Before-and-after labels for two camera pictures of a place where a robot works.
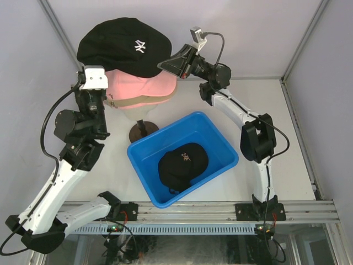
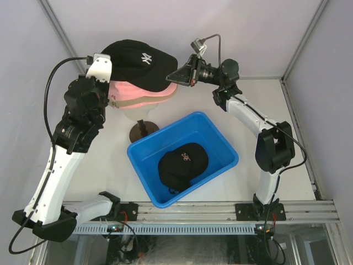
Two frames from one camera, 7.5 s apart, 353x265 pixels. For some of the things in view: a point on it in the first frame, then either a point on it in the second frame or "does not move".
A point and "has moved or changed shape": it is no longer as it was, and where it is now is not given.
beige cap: (138, 99) does not move
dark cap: (126, 46) has moved or changed shape
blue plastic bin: (196, 128) does not move
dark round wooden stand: (142, 130) does not move
